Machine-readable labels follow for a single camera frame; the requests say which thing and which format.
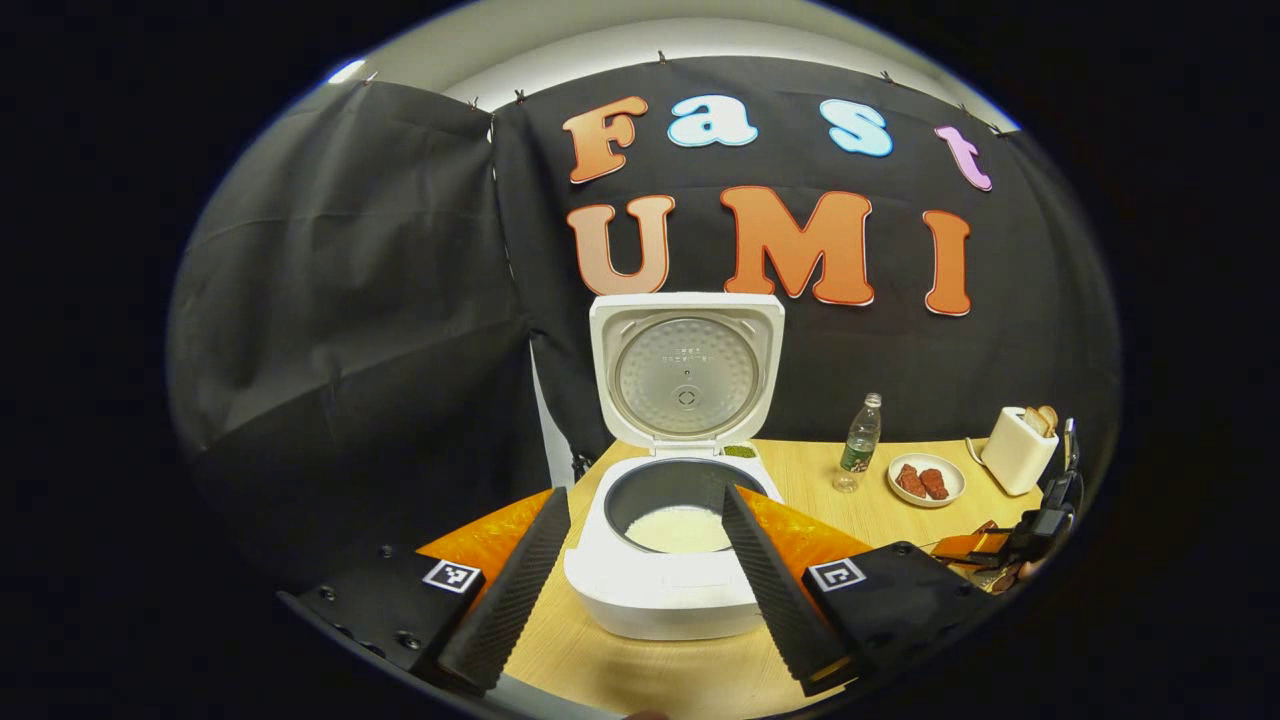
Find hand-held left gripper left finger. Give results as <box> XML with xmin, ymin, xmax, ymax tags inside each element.
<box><xmin>278</xmin><ymin>487</ymin><xmax>573</xmax><ymax>699</ymax></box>

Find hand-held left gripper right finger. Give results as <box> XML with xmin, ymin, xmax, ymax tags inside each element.
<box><xmin>720</xmin><ymin>485</ymin><xmax>1001</xmax><ymax>699</ymax></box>

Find white rice cooker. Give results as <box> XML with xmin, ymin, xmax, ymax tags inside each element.
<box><xmin>563</xmin><ymin>292</ymin><xmax>791</xmax><ymax>641</ymax></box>

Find white rice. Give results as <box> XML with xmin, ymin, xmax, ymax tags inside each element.
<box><xmin>625</xmin><ymin>506</ymin><xmax>736</xmax><ymax>554</ymax></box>

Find round white plate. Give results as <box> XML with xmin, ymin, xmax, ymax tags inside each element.
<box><xmin>887</xmin><ymin>453</ymin><xmax>967</xmax><ymax>509</ymax></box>

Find white toaster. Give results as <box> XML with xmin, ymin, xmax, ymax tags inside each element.
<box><xmin>980</xmin><ymin>406</ymin><xmax>1060</xmax><ymax>497</ymax></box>

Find clear plastic water bottle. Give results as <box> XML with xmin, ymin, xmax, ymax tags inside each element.
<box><xmin>832</xmin><ymin>393</ymin><xmax>884</xmax><ymax>494</ymax></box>

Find black backdrop cloth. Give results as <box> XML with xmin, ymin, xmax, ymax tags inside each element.
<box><xmin>165</xmin><ymin>55</ymin><xmax>1123</xmax><ymax>591</ymax></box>

